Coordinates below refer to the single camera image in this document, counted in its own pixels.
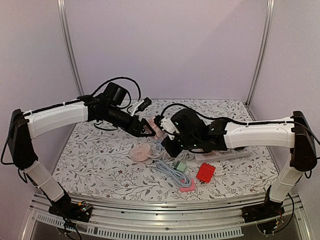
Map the floral patterned table mat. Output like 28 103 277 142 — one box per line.
49 98 278 202

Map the white power strip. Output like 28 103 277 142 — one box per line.
194 147 253 164

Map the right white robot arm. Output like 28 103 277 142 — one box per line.
156 106 320 223

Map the aluminium corner post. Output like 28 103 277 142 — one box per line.
56 0 84 96
245 0 275 108

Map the pink plug adapter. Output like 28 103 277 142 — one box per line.
179 179 196 193

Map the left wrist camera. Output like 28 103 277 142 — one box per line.
131 97 152 115

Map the round pink power socket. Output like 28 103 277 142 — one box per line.
130 143 152 163

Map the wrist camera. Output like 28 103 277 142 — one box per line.
131 97 152 115
154 115 180 141

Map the red cube socket adapter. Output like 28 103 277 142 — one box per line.
196 163 216 183

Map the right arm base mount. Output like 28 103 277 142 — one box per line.
241 203 285 235

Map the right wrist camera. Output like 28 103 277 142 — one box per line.
154 115 180 141

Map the left aluminium corner post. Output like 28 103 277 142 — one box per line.
56 0 84 96

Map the aluminium front rail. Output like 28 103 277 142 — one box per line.
18 192 313 240

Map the green plug adapter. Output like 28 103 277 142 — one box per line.
174 161 187 173

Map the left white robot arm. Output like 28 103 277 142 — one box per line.
3 95 155 220

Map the light blue cable bundle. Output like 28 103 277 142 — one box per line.
149 149 192 188

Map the right aluminium corner post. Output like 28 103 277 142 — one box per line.
245 0 275 108

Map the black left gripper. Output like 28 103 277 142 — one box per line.
105 104 157 138

